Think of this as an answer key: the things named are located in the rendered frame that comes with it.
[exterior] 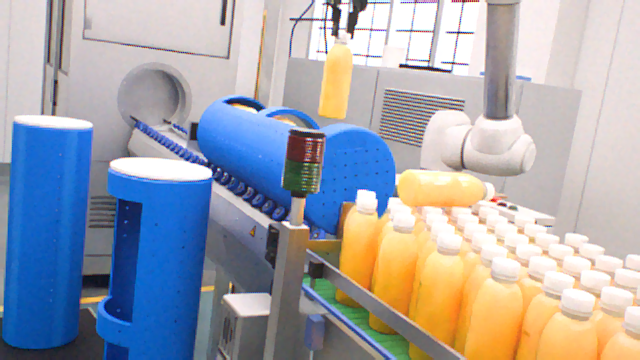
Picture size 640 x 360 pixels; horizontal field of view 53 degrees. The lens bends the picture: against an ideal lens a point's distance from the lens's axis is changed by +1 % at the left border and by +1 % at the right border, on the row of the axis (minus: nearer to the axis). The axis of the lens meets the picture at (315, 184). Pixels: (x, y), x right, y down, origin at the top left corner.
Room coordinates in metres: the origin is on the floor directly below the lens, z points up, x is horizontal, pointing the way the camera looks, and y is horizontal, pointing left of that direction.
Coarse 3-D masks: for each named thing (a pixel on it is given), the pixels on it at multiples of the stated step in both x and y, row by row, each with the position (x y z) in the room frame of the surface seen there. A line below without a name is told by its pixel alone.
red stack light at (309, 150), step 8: (288, 136) 1.01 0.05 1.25; (296, 136) 1.00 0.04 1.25; (288, 144) 1.01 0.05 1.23; (296, 144) 1.00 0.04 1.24; (304, 144) 1.00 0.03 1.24; (312, 144) 1.00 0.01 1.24; (320, 144) 1.01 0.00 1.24; (288, 152) 1.01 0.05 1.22; (296, 152) 1.00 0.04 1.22; (304, 152) 1.00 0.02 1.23; (312, 152) 1.00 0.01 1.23; (320, 152) 1.01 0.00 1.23; (296, 160) 1.00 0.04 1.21; (304, 160) 1.00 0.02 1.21; (312, 160) 1.00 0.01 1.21; (320, 160) 1.01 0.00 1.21
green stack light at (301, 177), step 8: (288, 160) 1.01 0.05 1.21; (288, 168) 1.01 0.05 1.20; (296, 168) 1.00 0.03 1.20; (304, 168) 1.00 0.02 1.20; (312, 168) 1.00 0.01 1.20; (320, 168) 1.02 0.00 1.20; (288, 176) 1.00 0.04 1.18; (296, 176) 1.00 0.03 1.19; (304, 176) 1.00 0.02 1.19; (312, 176) 1.00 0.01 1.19; (320, 176) 1.02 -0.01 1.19; (288, 184) 1.00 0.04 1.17; (296, 184) 1.00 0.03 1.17; (304, 184) 1.00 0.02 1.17; (312, 184) 1.00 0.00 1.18; (304, 192) 1.00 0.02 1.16; (312, 192) 1.00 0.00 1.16
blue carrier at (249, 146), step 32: (224, 96) 2.31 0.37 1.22; (224, 128) 2.04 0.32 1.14; (256, 128) 1.85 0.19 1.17; (288, 128) 1.71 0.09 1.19; (320, 128) 1.99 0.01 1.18; (352, 128) 1.57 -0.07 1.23; (224, 160) 2.03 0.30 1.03; (256, 160) 1.76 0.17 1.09; (352, 160) 1.58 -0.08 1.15; (384, 160) 1.62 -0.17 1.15; (288, 192) 1.58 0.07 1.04; (320, 192) 1.54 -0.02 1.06; (352, 192) 1.58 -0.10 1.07; (384, 192) 1.63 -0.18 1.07; (320, 224) 1.54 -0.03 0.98
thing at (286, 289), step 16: (288, 224) 1.02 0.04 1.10; (288, 240) 1.00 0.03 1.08; (304, 240) 1.02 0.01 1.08; (288, 256) 1.00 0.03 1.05; (304, 256) 1.02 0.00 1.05; (288, 272) 1.01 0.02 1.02; (272, 288) 1.03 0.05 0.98; (288, 288) 1.01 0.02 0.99; (272, 304) 1.03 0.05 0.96; (288, 304) 1.01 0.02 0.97; (272, 320) 1.02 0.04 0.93; (288, 320) 1.01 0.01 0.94; (272, 336) 1.01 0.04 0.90; (288, 336) 1.01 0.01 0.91; (272, 352) 1.01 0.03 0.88; (288, 352) 1.02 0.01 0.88
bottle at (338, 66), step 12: (336, 48) 1.65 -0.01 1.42; (348, 48) 1.66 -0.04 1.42; (336, 60) 1.64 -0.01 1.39; (348, 60) 1.65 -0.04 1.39; (324, 72) 1.67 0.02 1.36; (336, 72) 1.64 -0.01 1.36; (348, 72) 1.65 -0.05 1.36; (324, 84) 1.65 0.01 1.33; (336, 84) 1.64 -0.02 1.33; (348, 84) 1.66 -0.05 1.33; (324, 96) 1.65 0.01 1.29; (336, 96) 1.64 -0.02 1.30; (324, 108) 1.65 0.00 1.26; (336, 108) 1.64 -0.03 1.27
